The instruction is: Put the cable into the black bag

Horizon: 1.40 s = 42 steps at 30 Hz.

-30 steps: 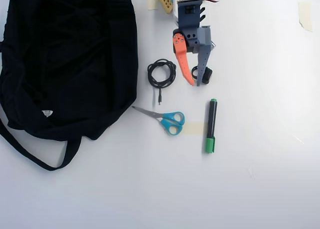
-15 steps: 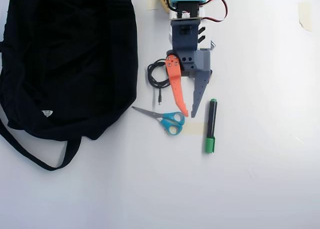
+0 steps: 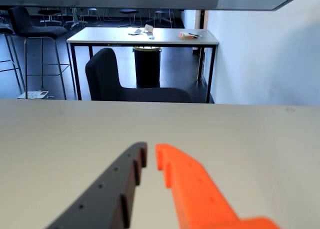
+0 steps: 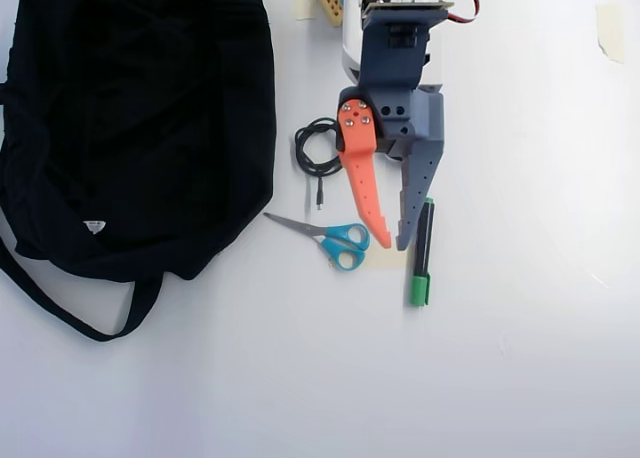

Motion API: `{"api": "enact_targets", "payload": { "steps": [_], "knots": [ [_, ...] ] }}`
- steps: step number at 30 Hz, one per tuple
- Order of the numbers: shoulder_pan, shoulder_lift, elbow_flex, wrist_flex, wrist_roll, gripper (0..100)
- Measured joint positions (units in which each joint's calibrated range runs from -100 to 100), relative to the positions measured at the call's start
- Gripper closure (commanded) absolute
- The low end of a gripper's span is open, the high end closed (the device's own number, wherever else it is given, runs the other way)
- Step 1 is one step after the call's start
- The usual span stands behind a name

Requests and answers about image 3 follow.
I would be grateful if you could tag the black bar chair metal legs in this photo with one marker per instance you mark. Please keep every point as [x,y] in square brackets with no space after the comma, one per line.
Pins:
[27,24]

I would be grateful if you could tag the crumpled beige paper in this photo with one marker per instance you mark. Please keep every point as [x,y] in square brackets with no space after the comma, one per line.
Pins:
[149,29]

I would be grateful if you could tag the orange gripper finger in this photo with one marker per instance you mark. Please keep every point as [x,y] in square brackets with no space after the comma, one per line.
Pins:
[197,199]

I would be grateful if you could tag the white table with black legs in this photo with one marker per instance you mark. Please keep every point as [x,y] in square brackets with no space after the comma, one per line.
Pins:
[112,36]

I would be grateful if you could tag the papers stack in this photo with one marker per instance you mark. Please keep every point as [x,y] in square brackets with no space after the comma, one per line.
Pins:
[33,94]

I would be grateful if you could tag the black bar stool metal legs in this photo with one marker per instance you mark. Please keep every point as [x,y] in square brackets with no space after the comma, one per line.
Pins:
[6,31]

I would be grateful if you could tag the black round stool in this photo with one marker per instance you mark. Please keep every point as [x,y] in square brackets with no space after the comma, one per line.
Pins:
[128,11]
[160,12]
[48,11]

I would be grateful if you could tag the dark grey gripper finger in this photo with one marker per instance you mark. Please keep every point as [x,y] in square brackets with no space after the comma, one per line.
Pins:
[105,196]

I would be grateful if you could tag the orange white packet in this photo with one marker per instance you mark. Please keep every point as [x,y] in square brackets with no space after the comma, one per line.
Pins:
[186,35]

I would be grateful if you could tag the black cylindrical trash bin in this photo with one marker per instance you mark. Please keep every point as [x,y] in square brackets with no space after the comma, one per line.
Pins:
[147,69]

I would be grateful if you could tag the brown wooden door frame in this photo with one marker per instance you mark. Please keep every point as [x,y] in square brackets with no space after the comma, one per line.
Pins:
[205,19]

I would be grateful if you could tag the black upholstered chair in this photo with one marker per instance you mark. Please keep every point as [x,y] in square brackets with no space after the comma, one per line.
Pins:
[105,76]

